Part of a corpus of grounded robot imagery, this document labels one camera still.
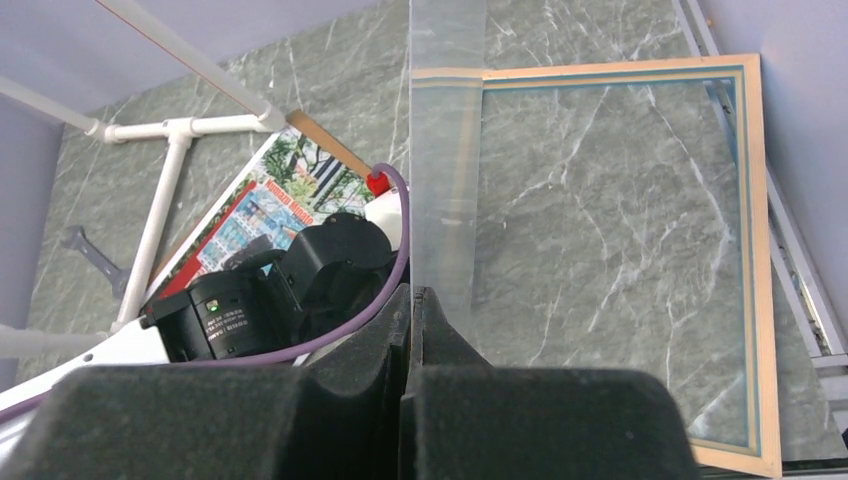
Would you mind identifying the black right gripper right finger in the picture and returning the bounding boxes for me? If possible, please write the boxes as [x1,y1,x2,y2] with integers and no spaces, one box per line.
[400,288,701,479]

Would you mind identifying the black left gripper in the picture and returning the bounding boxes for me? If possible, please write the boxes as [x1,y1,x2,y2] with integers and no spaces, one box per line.
[232,213,398,348]

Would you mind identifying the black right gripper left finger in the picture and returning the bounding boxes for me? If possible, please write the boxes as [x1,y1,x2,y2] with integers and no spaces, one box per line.
[1,285,411,479]

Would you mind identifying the wooden picture frame with glass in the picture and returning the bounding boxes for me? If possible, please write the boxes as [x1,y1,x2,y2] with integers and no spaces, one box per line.
[409,0,784,480]

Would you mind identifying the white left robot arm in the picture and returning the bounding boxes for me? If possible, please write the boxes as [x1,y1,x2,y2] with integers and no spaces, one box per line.
[1,213,411,457]

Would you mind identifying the grey metal wrench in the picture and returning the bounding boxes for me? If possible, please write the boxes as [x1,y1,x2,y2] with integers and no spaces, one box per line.
[60,225,131,300]

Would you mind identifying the white PVC pipe rack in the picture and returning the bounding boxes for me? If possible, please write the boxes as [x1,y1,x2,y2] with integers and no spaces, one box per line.
[0,0,289,362]

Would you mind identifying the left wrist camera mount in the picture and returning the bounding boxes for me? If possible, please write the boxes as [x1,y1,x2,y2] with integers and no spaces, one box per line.
[363,173,402,251]

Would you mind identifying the wooden frame backing board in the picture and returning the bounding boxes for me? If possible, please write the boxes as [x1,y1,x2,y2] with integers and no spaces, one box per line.
[148,109,376,286]

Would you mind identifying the aluminium rail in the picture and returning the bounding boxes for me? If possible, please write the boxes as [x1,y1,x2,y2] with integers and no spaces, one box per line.
[672,0,848,478]

